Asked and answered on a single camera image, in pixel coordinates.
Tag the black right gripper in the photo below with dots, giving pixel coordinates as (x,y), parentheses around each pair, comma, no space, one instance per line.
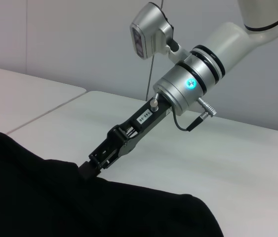
(146,118)

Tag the black shirt with white print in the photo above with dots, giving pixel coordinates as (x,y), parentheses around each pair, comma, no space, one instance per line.
(79,205)

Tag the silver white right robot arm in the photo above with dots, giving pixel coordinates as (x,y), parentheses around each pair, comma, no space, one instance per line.
(203,74)

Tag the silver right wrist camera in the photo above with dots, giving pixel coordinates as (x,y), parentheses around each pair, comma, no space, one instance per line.
(151,32)

